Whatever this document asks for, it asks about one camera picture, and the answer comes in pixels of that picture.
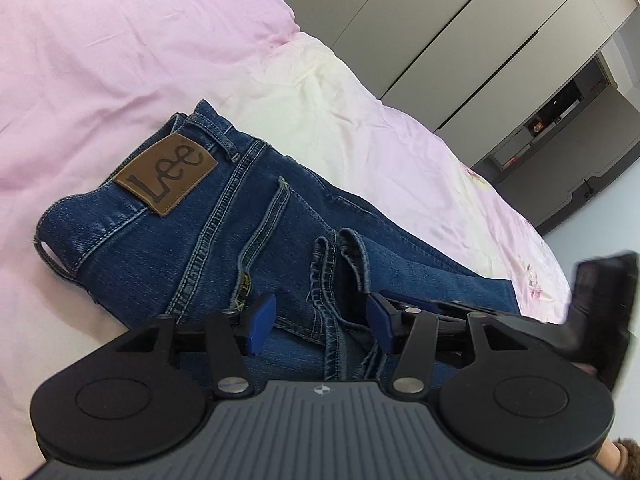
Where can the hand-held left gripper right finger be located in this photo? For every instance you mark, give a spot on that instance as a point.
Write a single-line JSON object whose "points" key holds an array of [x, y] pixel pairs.
{"points": [[380, 324]]}

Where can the pink floral blanket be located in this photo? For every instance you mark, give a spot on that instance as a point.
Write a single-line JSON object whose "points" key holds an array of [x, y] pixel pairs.
{"points": [[125, 50]]}

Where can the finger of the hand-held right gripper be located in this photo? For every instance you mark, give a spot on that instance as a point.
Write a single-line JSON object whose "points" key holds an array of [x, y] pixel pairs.
{"points": [[445, 306]]}

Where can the beige wardrobe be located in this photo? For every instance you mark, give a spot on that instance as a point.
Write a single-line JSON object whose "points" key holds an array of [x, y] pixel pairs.
{"points": [[435, 25]]}

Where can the blue denim pants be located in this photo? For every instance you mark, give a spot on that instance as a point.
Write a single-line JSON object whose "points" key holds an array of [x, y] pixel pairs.
{"points": [[225, 240]]}

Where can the grey room door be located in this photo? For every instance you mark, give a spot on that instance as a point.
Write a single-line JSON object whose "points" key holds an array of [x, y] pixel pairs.
{"points": [[585, 195]]}

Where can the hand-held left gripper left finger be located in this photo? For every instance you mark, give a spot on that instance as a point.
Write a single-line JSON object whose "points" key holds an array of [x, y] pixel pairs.
{"points": [[260, 324]]}

